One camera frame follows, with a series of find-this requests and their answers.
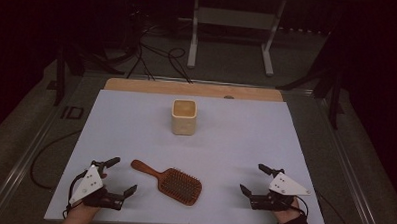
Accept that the person's right hand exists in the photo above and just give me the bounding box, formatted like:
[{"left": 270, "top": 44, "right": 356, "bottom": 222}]
[{"left": 272, "top": 197, "right": 303, "bottom": 224}]

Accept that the white metal stand frame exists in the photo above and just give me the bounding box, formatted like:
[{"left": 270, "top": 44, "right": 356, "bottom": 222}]
[{"left": 186, "top": 0, "right": 287, "bottom": 78}]

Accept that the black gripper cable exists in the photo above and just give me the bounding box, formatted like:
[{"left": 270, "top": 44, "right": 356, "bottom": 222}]
[
  {"left": 293, "top": 194, "right": 311, "bottom": 218},
  {"left": 62, "top": 168, "right": 89, "bottom": 220}
]

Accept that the black tripod stand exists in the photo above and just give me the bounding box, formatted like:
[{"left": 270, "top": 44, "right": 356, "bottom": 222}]
[
  {"left": 46, "top": 36, "right": 127, "bottom": 109},
  {"left": 274, "top": 26, "right": 348, "bottom": 130}
]

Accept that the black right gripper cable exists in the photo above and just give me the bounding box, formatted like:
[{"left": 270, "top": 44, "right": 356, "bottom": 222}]
[{"left": 293, "top": 194, "right": 311, "bottom": 218}]

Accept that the wooden paddle hairbrush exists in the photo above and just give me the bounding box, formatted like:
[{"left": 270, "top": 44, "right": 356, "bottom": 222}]
[{"left": 128, "top": 159, "right": 205, "bottom": 207}]

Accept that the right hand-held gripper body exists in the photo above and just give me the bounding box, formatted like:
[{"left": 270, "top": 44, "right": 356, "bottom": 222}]
[{"left": 249, "top": 167, "right": 313, "bottom": 213}]

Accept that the white table mat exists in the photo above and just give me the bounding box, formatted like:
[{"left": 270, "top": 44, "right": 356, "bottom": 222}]
[{"left": 44, "top": 87, "right": 331, "bottom": 224}]

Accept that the black floor cables bundle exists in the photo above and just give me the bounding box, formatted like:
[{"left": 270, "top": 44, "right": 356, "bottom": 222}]
[{"left": 126, "top": 20, "right": 196, "bottom": 85}]

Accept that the long black floor cable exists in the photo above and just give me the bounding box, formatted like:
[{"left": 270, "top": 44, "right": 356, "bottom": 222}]
[{"left": 29, "top": 127, "right": 84, "bottom": 191}]

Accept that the person's left hand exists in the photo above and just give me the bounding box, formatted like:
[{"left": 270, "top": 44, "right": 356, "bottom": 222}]
[{"left": 67, "top": 203, "right": 101, "bottom": 224}]

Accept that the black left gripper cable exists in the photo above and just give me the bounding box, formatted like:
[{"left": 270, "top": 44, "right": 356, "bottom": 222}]
[{"left": 62, "top": 168, "right": 89, "bottom": 220}]

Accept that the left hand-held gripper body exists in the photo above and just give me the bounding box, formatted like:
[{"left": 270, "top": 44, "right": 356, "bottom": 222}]
[{"left": 68, "top": 159, "right": 126, "bottom": 211}]

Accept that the black rectangular floor bracket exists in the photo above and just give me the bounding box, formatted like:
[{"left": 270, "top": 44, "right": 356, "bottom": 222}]
[{"left": 59, "top": 104, "right": 86, "bottom": 121}]

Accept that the beige square holder cup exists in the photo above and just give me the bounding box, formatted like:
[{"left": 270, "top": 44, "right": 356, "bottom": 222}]
[{"left": 170, "top": 98, "right": 199, "bottom": 137}]

